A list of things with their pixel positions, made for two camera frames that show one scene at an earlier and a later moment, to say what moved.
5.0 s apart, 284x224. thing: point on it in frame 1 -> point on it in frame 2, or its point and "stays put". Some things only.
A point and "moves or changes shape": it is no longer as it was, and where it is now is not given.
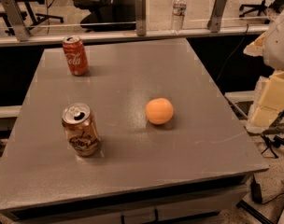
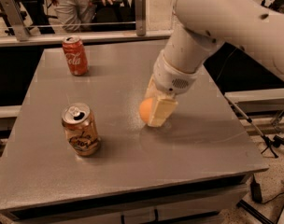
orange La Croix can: [81, 129] stays put
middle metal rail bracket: [141, 15] stays put
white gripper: [279, 46] -> [170, 76]
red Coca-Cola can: [76, 55] stays put
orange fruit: [159, 111] moves or changes shape
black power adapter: [256, 191] stays put
